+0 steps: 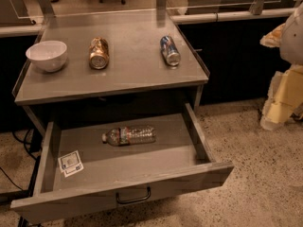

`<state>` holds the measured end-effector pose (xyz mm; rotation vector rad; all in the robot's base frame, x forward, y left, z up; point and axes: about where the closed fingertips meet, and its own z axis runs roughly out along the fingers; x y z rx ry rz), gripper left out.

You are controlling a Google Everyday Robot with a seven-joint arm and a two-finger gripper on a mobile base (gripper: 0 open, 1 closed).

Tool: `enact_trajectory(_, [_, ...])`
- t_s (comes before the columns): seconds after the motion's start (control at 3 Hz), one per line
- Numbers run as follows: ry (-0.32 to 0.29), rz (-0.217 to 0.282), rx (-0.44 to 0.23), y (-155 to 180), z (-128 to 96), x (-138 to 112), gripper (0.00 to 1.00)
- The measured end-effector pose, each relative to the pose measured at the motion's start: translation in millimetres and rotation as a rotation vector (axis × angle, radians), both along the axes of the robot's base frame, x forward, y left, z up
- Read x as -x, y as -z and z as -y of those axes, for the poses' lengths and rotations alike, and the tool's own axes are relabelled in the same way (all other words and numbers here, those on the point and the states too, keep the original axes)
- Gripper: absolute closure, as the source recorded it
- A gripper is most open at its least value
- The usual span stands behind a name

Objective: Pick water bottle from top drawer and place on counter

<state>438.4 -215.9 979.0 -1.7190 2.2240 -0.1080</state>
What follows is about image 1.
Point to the white tag sticker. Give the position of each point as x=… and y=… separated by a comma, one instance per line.
x=70, y=164

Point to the grey cabinet counter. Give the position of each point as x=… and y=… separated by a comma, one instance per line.
x=136, y=62

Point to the grey open top drawer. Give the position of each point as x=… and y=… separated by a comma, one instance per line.
x=180, y=161

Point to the white bowl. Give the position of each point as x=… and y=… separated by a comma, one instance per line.
x=48, y=56

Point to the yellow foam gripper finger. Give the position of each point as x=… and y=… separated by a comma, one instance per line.
x=272, y=39
x=285, y=98

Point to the clear plastic water bottle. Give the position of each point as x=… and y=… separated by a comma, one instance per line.
x=129, y=135

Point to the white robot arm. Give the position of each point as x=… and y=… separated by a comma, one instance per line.
x=291, y=43

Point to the black drawer handle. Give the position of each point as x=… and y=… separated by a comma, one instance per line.
x=133, y=195

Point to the grey horizontal rail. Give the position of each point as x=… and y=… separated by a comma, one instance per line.
x=229, y=16

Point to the gold soda can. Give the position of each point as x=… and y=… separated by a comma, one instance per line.
x=99, y=53

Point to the blue soda can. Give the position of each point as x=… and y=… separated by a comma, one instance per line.
x=169, y=51

